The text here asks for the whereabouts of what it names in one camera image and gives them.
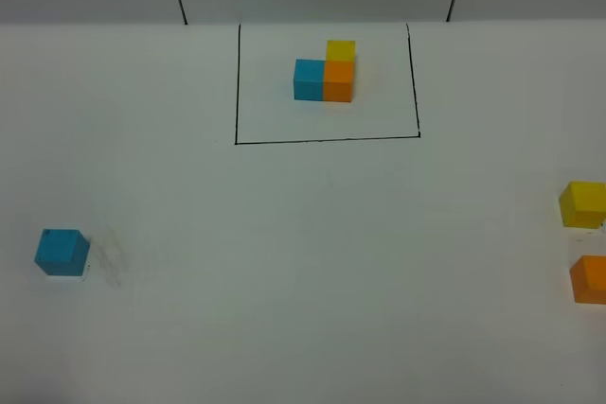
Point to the blue template cube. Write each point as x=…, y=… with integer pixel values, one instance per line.
x=309, y=80

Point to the orange template cube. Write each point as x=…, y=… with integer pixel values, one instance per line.
x=338, y=82

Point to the yellow template cube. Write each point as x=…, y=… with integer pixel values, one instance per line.
x=340, y=50

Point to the loose orange cube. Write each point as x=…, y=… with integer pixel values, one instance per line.
x=588, y=279

